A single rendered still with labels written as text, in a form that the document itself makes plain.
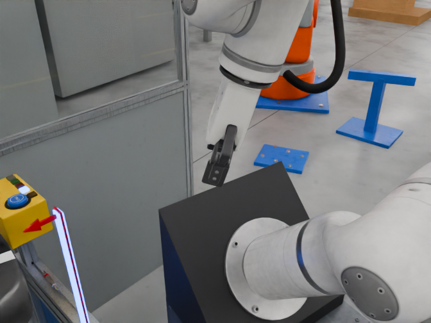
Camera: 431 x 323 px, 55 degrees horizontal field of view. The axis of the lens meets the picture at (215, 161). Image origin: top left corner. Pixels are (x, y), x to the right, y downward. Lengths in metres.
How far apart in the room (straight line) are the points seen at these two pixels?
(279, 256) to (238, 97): 0.27
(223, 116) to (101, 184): 1.24
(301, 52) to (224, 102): 3.56
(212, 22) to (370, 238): 0.28
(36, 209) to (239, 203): 0.47
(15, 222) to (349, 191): 2.34
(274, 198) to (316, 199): 1.98
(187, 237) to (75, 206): 1.00
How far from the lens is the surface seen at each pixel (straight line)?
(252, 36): 0.52
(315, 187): 2.96
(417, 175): 0.56
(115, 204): 1.84
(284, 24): 0.52
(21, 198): 1.03
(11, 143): 1.50
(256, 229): 0.82
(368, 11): 8.14
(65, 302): 1.07
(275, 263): 0.70
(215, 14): 0.46
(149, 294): 2.20
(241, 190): 0.84
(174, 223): 0.77
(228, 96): 0.55
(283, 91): 4.14
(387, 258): 0.45
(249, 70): 0.53
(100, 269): 1.99
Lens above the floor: 1.64
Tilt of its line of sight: 31 degrees down
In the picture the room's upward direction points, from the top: straight up
